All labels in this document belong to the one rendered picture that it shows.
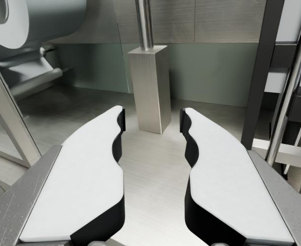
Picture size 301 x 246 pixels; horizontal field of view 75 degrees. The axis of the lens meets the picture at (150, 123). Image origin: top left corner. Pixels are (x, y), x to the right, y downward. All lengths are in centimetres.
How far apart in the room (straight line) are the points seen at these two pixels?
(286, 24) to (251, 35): 44
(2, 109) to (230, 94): 73
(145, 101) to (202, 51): 30
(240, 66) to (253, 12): 17
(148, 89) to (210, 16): 33
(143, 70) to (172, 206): 37
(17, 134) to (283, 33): 61
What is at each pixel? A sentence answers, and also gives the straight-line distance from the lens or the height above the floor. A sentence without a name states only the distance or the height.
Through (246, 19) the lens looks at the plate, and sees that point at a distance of 76.
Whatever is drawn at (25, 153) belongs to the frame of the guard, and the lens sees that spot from 66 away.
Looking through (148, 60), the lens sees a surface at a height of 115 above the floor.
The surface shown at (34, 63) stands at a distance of 65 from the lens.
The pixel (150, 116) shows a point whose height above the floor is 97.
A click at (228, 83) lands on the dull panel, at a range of 82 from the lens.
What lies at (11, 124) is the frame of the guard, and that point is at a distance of 62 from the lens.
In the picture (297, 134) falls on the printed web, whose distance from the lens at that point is 52.
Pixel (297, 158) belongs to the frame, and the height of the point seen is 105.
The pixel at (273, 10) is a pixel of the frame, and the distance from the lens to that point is 29.
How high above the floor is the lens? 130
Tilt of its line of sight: 32 degrees down
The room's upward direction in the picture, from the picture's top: 7 degrees counter-clockwise
